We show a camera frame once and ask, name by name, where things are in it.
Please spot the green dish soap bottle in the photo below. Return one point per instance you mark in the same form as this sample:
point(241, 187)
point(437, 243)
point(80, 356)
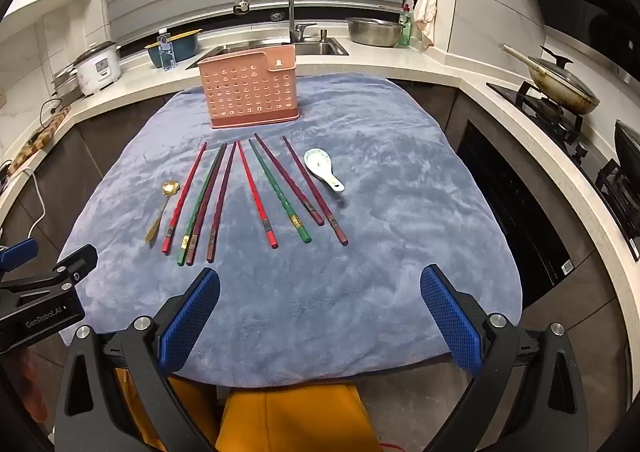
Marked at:
point(406, 29)

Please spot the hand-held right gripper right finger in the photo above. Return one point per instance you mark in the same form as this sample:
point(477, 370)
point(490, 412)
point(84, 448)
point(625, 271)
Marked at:
point(450, 322)

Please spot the clear plastic water bottle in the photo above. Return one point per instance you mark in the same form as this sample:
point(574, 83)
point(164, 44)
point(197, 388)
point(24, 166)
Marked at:
point(166, 54)

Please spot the black built-in oven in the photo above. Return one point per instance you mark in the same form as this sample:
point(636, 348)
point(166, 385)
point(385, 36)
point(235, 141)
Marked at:
point(510, 197)

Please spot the gold metal spoon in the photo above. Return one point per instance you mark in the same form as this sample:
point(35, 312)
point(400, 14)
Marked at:
point(170, 189)

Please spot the dark base cabinet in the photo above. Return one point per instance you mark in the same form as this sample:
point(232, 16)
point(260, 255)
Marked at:
point(100, 146)

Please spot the stainless steel sink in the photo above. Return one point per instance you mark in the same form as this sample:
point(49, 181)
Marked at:
point(320, 49)

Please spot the steel steamer pot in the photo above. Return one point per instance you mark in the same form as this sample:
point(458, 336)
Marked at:
point(65, 84)

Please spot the white ceramic soup spoon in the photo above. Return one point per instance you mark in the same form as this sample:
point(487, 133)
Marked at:
point(316, 161)

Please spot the brown patterned board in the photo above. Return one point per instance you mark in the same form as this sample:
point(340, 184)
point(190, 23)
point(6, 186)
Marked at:
point(35, 141)

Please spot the frying pan with glass lid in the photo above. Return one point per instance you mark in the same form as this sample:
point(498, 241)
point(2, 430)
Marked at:
point(565, 86)

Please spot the dark wok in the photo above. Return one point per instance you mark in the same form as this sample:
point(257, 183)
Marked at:
point(629, 151)

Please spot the blue bowl with yellow rim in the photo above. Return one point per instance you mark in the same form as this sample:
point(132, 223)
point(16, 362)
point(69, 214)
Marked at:
point(185, 49)

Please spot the pink perforated utensil holder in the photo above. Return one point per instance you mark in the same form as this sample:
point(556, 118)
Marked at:
point(250, 91)

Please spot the white hanging cloth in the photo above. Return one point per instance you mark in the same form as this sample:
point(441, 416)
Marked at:
point(427, 6)

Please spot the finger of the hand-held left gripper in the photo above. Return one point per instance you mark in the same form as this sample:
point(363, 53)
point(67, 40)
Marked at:
point(75, 264)
point(20, 252)

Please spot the stainless steel colander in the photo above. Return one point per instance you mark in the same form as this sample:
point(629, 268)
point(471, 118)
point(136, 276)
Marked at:
point(375, 31)

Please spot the black gas stove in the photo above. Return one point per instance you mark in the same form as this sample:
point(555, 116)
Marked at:
point(550, 116)

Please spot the green chopstick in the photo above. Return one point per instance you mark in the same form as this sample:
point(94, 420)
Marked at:
point(278, 190)
point(201, 205)

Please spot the chrome kitchen faucet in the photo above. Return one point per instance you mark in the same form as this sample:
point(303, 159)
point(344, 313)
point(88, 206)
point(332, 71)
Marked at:
point(290, 6)

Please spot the red chopstick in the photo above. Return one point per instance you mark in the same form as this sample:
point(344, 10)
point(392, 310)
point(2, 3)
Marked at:
point(256, 194)
point(185, 199)

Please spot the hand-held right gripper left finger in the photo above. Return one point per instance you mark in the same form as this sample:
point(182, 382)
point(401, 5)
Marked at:
point(192, 317)

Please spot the white rice cooker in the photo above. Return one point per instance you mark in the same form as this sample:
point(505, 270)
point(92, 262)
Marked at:
point(97, 69)

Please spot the yellow trousers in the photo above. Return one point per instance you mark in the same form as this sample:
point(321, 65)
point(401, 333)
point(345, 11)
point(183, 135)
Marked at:
point(290, 422)

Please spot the maroon chopstick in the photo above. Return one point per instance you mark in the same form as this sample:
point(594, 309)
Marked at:
point(288, 179)
point(315, 190)
point(222, 202)
point(208, 204)

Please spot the blue fleece towel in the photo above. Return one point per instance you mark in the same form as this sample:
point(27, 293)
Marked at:
point(350, 282)

